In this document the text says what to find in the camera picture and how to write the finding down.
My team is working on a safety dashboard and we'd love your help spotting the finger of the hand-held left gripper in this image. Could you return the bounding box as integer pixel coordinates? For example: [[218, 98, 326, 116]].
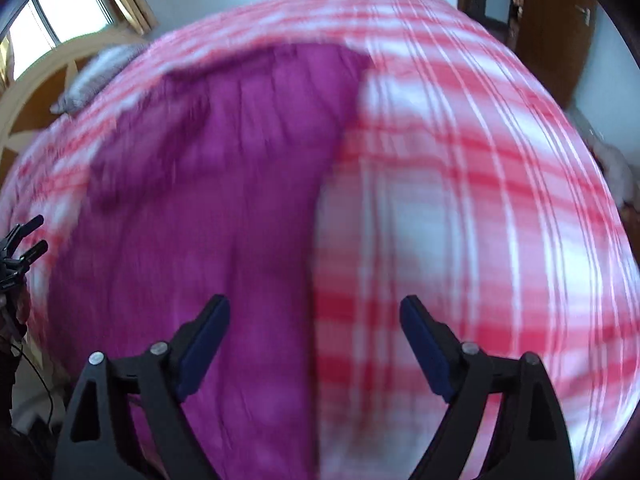
[[12, 240, 49, 267], [7, 215, 45, 242]]

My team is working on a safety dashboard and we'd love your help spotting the brown wooden door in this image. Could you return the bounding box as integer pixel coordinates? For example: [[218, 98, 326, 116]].
[[515, 0, 598, 108]]

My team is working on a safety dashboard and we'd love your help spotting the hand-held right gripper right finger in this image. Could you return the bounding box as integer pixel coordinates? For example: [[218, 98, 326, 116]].
[[400, 295, 576, 480]]

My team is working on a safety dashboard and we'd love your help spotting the striped pillow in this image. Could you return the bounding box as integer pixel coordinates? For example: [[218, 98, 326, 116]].
[[50, 44, 146, 115]]

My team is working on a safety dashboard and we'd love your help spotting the bed with red plaid sheet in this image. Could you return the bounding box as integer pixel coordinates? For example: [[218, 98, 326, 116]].
[[0, 0, 640, 480]]

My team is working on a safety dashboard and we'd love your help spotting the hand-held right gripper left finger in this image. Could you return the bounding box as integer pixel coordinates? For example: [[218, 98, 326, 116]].
[[52, 295, 231, 480]]

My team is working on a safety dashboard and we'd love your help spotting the purple down jacket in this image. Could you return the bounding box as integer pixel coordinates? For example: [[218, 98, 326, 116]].
[[47, 42, 376, 480]]

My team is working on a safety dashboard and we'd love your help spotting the pale plush toy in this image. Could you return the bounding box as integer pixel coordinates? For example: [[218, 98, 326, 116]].
[[590, 130, 640, 203]]

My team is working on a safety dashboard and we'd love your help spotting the black cable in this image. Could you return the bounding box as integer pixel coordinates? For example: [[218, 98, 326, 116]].
[[10, 337, 56, 428]]

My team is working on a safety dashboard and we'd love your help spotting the wooden bed headboard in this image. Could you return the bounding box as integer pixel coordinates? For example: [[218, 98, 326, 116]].
[[0, 27, 151, 171]]

